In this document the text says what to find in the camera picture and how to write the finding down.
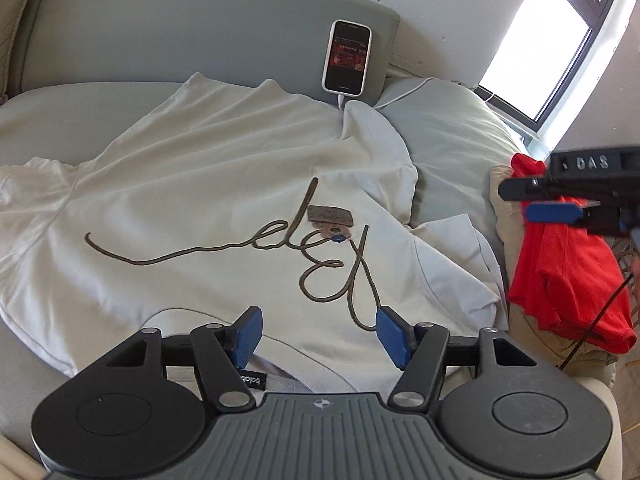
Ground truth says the grey sofa armrest cushion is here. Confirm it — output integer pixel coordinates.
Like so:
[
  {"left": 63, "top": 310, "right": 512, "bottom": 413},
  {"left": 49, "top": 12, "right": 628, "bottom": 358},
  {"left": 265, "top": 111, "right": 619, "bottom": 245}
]
[{"left": 372, "top": 77, "right": 528, "bottom": 226}]

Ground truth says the brown hang tag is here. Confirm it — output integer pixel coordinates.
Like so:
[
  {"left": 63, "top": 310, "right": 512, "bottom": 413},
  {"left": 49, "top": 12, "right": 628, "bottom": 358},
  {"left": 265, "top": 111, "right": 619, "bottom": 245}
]
[{"left": 306, "top": 204, "right": 355, "bottom": 244}]

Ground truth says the white charging cable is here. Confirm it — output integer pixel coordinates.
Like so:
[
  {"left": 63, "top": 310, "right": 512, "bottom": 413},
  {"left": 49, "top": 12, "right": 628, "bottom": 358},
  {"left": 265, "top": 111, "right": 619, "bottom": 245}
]
[{"left": 336, "top": 76, "right": 501, "bottom": 111}]

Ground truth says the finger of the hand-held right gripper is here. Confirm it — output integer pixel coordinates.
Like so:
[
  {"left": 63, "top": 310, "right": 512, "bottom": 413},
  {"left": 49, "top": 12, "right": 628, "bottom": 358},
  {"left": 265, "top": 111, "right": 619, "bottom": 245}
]
[
  {"left": 524, "top": 200, "right": 601, "bottom": 225},
  {"left": 498, "top": 176, "right": 552, "bottom": 202}
]

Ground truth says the dark-framed window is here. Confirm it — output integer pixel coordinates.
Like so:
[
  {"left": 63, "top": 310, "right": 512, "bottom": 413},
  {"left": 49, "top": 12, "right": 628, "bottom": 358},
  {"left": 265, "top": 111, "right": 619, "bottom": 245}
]
[{"left": 477, "top": 0, "right": 636, "bottom": 136}]

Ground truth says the grey sofa backrest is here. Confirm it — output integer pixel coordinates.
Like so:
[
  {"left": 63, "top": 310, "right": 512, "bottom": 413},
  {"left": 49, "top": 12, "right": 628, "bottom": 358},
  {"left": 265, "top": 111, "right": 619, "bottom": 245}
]
[{"left": 20, "top": 0, "right": 401, "bottom": 106}]

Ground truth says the red garment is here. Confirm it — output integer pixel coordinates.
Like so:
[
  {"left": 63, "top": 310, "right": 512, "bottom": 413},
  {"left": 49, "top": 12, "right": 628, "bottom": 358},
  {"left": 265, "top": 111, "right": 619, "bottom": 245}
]
[{"left": 507, "top": 154, "right": 637, "bottom": 354}]

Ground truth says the white script-print t-shirt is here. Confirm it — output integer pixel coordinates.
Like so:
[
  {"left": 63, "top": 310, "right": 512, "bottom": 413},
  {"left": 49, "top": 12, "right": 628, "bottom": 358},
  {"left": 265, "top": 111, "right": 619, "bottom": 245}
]
[{"left": 0, "top": 72, "right": 508, "bottom": 393}]

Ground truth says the beige cushion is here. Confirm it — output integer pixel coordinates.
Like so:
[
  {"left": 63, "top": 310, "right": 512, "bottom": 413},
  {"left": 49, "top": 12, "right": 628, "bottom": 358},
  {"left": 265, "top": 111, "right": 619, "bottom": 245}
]
[{"left": 0, "top": 0, "right": 48, "bottom": 103}]

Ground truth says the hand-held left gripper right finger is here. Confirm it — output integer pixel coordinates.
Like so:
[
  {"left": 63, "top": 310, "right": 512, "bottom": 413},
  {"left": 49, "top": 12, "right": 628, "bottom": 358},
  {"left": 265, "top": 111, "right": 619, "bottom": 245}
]
[{"left": 375, "top": 306, "right": 536, "bottom": 413}]

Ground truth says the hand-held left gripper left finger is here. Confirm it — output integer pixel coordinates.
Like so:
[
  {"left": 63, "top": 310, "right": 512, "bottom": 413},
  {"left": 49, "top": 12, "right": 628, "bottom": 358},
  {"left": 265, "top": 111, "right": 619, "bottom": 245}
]
[{"left": 107, "top": 306, "right": 264, "bottom": 412}]

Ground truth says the beige garment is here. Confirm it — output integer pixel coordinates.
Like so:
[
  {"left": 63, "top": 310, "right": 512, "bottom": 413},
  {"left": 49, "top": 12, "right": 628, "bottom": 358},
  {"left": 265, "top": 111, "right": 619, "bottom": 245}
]
[{"left": 490, "top": 165, "right": 621, "bottom": 391}]

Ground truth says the white-cased smartphone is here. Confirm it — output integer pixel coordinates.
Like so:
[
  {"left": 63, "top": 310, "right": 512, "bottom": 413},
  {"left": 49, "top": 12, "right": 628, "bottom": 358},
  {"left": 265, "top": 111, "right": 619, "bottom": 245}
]
[{"left": 321, "top": 19, "right": 373, "bottom": 97}]

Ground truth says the grey sofa seat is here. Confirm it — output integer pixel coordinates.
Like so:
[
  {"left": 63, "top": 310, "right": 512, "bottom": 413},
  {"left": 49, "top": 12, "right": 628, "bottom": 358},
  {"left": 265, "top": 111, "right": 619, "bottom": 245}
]
[{"left": 0, "top": 81, "right": 201, "bottom": 461}]

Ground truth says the black cable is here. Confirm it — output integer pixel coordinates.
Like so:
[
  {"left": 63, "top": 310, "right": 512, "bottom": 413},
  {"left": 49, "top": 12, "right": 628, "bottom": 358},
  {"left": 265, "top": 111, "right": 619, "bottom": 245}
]
[{"left": 559, "top": 272, "right": 640, "bottom": 373}]

